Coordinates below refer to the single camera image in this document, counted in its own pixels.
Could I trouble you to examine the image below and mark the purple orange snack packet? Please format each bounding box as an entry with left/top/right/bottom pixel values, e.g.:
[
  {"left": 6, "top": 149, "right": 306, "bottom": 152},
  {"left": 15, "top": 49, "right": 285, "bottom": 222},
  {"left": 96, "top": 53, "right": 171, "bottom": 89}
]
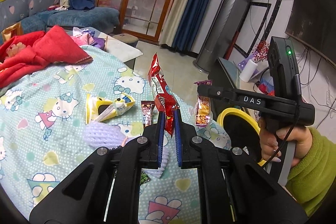
[{"left": 195, "top": 93, "right": 213, "bottom": 127}]

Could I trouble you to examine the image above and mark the brown chocolate bar wrapper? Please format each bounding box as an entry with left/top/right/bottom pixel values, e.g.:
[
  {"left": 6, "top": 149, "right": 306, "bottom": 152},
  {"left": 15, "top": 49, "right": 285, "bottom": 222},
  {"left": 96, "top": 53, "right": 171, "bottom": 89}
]
[{"left": 141, "top": 101, "right": 155, "bottom": 128}]

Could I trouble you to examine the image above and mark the red snack wrapper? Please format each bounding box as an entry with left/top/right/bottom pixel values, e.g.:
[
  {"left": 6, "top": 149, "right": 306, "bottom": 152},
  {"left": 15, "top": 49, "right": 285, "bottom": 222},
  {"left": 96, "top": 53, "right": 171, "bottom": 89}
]
[{"left": 147, "top": 53, "right": 179, "bottom": 136}]

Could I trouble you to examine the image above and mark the white foam net sleeve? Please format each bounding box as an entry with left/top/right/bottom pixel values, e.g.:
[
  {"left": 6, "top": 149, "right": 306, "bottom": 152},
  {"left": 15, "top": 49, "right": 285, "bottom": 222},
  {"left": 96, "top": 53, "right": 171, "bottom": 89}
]
[{"left": 144, "top": 147, "right": 169, "bottom": 178}]

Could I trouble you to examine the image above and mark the black green snack packet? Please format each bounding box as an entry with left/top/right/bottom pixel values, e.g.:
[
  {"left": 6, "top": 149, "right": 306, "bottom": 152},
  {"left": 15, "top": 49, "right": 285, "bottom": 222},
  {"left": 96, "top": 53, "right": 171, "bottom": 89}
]
[{"left": 140, "top": 171, "right": 150, "bottom": 185}]

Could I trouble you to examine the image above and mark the green sleeve right forearm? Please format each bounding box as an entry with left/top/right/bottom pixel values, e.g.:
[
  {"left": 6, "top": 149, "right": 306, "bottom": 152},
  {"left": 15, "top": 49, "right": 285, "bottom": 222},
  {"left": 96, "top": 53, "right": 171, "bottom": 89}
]
[{"left": 286, "top": 127, "right": 335, "bottom": 217}]

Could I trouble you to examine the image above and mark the yellow rimmed black trash bin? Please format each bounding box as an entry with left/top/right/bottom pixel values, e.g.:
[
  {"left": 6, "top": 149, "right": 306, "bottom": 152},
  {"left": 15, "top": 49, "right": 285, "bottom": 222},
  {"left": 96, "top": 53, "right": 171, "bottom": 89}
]
[{"left": 217, "top": 107, "right": 265, "bottom": 166}]

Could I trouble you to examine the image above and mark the person's right hand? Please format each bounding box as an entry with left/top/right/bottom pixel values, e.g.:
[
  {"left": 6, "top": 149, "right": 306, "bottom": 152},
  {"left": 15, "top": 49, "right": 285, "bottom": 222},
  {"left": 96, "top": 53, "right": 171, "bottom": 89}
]
[{"left": 258, "top": 118, "right": 313, "bottom": 167}]

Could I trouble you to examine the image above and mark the white paper towel roll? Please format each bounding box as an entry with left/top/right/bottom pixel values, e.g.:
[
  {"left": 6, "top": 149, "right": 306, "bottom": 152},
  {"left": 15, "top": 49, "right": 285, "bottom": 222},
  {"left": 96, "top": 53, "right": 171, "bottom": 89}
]
[{"left": 239, "top": 59, "right": 257, "bottom": 83}]

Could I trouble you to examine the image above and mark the purple foam net sleeve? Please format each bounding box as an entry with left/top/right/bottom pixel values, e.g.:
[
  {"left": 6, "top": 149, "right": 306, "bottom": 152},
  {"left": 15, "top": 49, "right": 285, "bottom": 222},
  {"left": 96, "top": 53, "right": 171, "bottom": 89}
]
[{"left": 83, "top": 121, "right": 129, "bottom": 149}]

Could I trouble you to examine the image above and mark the yellow torn snack packet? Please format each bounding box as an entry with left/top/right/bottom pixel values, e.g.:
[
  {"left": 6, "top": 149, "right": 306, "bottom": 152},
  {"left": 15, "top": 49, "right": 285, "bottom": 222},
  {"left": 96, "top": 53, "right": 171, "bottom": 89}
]
[{"left": 85, "top": 92, "right": 135, "bottom": 124}]

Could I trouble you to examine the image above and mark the red berry branch decoration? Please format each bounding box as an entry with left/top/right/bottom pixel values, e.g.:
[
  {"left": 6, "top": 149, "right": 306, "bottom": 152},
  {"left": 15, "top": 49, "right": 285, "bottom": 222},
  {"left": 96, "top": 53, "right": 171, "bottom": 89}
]
[{"left": 252, "top": 40, "right": 269, "bottom": 64}]

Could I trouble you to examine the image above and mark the Hello Kitty blanket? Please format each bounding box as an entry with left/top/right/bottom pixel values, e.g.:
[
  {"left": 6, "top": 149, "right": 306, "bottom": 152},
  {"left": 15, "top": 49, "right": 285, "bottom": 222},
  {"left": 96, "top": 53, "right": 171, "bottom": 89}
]
[{"left": 0, "top": 44, "right": 232, "bottom": 224}]

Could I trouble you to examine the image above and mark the white marble coffee table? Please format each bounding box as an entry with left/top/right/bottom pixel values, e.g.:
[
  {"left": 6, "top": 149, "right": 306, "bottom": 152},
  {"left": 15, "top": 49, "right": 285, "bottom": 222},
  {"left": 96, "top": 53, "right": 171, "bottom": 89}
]
[{"left": 73, "top": 27, "right": 144, "bottom": 70}]

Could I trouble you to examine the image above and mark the silver tower air conditioner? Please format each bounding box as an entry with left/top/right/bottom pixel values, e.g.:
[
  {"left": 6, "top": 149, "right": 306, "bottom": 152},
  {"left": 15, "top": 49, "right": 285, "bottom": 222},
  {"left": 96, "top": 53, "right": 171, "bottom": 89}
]
[{"left": 194, "top": 0, "right": 250, "bottom": 73}]

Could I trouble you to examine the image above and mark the round blue stool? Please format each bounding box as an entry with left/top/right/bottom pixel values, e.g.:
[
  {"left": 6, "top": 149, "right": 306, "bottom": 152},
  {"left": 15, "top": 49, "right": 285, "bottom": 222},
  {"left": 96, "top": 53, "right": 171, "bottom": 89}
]
[{"left": 113, "top": 34, "right": 138, "bottom": 48}]

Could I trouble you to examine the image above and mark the blue curtain right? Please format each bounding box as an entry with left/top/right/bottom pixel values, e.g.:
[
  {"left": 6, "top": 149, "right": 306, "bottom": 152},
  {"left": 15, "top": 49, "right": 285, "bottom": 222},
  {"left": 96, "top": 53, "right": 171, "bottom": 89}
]
[{"left": 172, "top": 0, "right": 209, "bottom": 52}]

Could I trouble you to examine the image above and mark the purple pink clothes pile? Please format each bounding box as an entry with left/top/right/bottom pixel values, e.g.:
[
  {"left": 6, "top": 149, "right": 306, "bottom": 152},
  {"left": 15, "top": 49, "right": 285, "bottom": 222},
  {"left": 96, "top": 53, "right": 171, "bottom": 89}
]
[{"left": 71, "top": 27, "right": 105, "bottom": 50}]

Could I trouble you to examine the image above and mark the red cloth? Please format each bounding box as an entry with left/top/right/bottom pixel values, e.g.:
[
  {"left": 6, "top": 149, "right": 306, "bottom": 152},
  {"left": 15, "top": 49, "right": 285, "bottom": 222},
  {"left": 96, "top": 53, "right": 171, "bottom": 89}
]
[{"left": 1, "top": 26, "right": 93, "bottom": 88}]

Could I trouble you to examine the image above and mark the grey heart pattern sofa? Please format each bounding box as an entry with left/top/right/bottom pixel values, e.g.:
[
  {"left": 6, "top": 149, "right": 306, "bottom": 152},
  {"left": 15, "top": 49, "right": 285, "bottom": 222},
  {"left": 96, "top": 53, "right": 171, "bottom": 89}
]
[{"left": 1, "top": 0, "right": 60, "bottom": 34}]

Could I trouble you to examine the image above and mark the black cable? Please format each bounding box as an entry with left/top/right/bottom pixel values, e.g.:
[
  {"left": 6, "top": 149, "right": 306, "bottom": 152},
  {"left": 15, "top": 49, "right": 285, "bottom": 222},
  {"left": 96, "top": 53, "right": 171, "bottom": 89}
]
[{"left": 262, "top": 74, "right": 302, "bottom": 168}]

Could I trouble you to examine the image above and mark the black tracking camera module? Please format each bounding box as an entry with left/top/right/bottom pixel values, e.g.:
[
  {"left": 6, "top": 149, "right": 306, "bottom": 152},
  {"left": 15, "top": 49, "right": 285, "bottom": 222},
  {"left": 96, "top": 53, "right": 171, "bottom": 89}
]
[{"left": 267, "top": 36, "right": 302, "bottom": 101}]

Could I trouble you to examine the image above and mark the wall mounted television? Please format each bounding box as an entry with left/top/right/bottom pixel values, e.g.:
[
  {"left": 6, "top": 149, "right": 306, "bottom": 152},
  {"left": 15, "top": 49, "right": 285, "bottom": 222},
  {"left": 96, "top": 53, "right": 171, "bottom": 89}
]
[{"left": 285, "top": 0, "right": 336, "bottom": 65}]

